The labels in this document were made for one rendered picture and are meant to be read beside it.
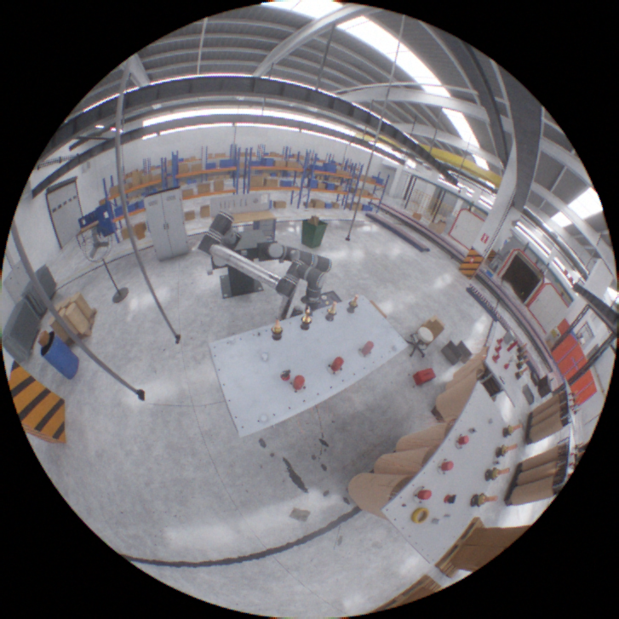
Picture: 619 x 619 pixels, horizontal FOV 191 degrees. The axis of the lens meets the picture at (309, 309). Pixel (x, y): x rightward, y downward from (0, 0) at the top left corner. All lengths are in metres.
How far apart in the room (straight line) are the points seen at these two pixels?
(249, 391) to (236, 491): 1.75
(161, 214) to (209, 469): 5.35
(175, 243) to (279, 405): 5.14
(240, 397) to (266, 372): 0.27
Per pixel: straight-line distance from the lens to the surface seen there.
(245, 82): 6.86
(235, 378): 1.40
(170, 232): 5.61
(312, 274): 1.22
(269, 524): 2.86
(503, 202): 11.14
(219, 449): 2.74
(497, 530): 4.61
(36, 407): 4.73
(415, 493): 1.43
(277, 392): 1.34
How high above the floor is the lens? 2.64
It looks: 45 degrees down
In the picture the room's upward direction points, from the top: 14 degrees clockwise
